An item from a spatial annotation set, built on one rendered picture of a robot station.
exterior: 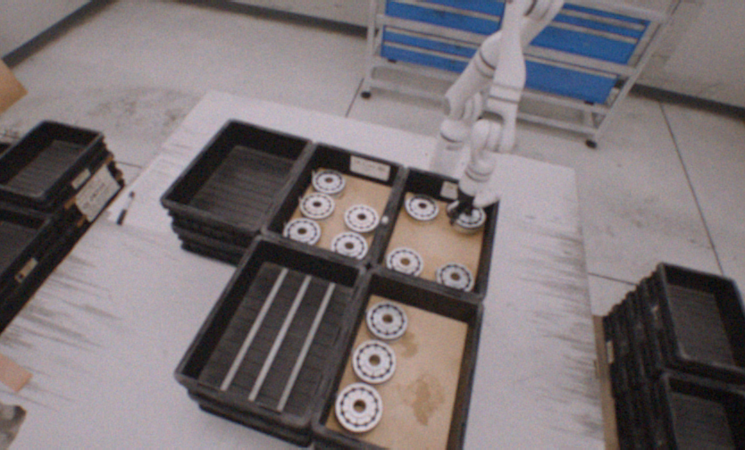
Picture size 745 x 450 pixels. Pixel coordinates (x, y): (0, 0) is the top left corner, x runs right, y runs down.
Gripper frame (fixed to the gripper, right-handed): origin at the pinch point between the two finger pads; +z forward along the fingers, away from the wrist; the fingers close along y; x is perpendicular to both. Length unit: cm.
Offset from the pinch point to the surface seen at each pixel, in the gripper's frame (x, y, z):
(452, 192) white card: -9.1, -4.2, -0.6
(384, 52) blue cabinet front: -167, -87, 54
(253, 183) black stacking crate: -45, 47, 5
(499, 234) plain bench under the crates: 2.7, -21.8, 17.7
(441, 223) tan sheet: -3.5, 2.7, 4.8
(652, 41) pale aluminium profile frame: -58, -196, 10
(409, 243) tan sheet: -1.9, 15.9, 4.7
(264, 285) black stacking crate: -8, 58, 5
